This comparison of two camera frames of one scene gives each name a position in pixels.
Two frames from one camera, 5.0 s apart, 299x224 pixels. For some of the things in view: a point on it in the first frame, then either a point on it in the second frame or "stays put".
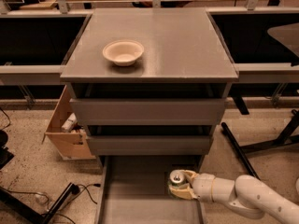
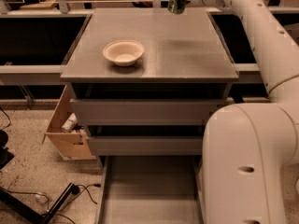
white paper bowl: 123,52 stays put
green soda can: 177,178 -> 177,5
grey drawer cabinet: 149,85 stays put
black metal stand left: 31,215 stays put
